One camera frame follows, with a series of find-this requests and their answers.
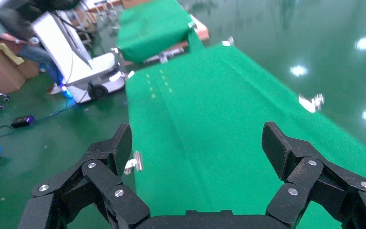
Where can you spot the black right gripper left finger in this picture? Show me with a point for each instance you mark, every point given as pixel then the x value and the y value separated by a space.
pixel 101 173

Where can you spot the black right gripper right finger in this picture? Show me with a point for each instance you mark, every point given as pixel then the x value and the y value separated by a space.
pixel 306 172

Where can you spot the silver binder clip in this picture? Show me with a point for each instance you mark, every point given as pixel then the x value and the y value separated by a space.
pixel 227 42
pixel 137 161
pixel 307 104

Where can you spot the black power adapter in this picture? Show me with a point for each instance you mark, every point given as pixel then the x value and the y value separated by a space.
pixel 22 121

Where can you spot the green table cloth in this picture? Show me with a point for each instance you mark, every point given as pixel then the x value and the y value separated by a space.
pixel 217 126

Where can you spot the person in blue jeans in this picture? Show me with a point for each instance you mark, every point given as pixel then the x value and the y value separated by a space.
pixel 34 53

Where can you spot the white wheeled robot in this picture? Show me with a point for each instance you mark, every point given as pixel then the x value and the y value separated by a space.
pixel 60 41

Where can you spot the green cloth covered table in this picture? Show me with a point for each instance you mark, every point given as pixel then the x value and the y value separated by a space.
pixel 151 28

